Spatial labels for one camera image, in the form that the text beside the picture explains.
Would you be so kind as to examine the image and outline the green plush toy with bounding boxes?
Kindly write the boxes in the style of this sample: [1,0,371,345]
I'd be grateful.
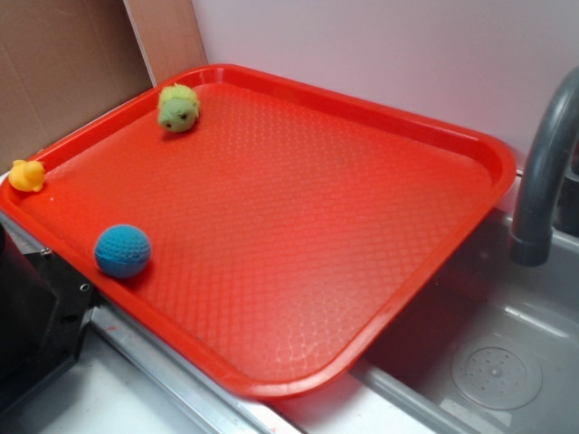
[157,83,200,133]

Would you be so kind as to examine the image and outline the round sink drain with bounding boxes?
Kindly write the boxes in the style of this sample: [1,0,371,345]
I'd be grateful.
[451,336,543,410]

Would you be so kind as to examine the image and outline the yellow rubber duck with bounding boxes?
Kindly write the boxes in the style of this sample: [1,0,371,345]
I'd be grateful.
[8,160,44,193]

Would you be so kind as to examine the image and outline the wooden board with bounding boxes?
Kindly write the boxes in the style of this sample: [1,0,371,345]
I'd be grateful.
[124,0,207,86]

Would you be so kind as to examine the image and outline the brown cardboard panel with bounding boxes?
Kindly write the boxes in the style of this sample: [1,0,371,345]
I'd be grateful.
[1,1,151,172]

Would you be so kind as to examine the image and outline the red plastic tray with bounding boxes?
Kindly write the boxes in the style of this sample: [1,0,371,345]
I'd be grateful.
[1,65,516,401]

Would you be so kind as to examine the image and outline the blue foam ball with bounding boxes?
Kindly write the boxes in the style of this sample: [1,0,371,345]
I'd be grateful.
[94,224,152,279]

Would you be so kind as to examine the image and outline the grey sink faucet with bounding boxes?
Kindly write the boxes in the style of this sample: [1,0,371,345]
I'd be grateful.
[508,69,578,267]

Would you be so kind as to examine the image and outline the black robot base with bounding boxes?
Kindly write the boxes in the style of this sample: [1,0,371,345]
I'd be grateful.
[1,229,94,391]

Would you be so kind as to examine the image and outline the grey plastic sink basin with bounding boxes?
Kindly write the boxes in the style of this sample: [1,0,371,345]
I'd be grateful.
[276,195,578,433]

